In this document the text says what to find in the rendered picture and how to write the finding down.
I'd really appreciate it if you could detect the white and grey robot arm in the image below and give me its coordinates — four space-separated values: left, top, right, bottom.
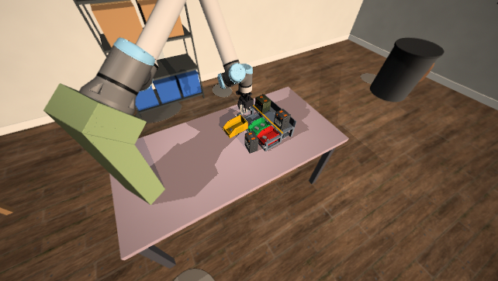
79 0 253 115

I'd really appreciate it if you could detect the yellow bin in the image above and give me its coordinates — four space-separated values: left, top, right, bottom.
223 115 248 138

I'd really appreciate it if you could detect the red open bin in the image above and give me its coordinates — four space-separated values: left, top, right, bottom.
257 126 279 146

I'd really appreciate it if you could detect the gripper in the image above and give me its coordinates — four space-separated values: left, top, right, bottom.
237 92 254 115

